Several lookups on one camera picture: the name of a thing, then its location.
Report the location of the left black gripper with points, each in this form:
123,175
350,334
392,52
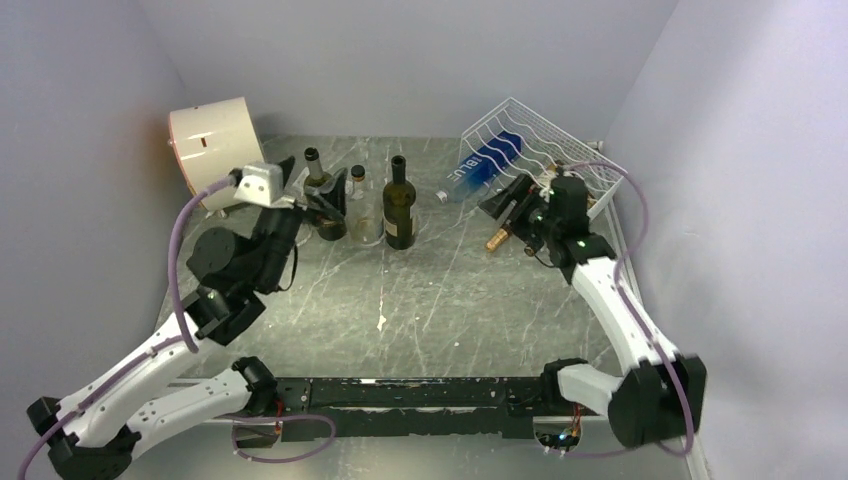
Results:
333,202

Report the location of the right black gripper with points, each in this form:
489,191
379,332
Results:
518,189

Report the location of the dark primitivo wine bottle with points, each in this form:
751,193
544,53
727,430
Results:
327,230

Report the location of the clear blue label bottle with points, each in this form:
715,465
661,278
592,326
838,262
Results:
477,168

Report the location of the clear bottle black cap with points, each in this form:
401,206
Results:
364,209

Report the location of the dark green wine bottle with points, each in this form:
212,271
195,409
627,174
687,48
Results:
399,196

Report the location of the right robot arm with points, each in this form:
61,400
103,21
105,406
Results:
659,394

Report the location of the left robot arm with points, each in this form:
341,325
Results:
98,431

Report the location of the slim amber gold-capped bottle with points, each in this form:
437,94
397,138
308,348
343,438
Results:
504,232

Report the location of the cream cylindrical appliance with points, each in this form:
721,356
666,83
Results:
211,140

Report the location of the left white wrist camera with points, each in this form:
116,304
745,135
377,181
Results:
261,184

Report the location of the white wire wine rack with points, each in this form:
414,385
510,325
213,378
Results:
545,147

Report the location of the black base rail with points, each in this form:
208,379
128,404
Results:
358,407

